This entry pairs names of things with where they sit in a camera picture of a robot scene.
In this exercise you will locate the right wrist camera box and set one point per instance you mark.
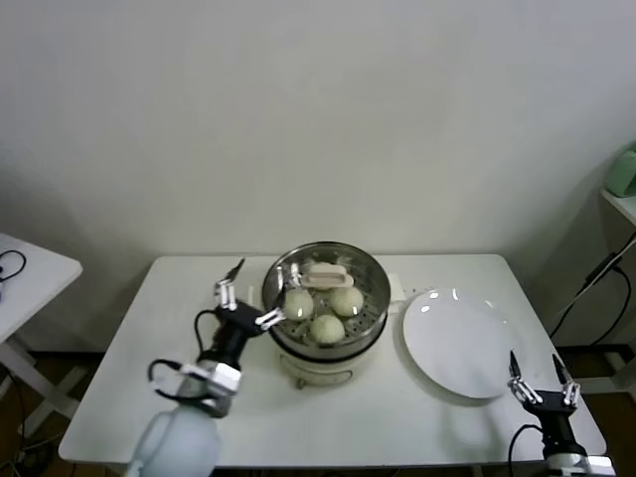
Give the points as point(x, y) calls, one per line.
point(598, 467)

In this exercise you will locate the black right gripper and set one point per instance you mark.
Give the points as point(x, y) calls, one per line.
point(554, 417)

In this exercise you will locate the white side table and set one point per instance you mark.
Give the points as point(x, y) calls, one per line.
point(35, 278)

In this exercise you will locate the white shelf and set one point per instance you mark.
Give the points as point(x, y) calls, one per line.
point(621, 204)

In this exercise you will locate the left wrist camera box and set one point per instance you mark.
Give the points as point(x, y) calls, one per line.
point(226, 377)

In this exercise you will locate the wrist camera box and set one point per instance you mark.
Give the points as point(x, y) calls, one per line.
point(226, 377)
point(598, 467)

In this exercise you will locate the pale green appliance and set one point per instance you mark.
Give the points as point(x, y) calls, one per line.
point(625, 174)

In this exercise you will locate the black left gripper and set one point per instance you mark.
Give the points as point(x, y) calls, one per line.
point(236, 328)

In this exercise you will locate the white round plate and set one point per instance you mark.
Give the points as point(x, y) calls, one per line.
point(462, 343)

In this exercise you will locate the white steamed baozi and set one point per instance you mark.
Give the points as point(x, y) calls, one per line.
point(327, 329)
point(298, 304)
point(348, 301)

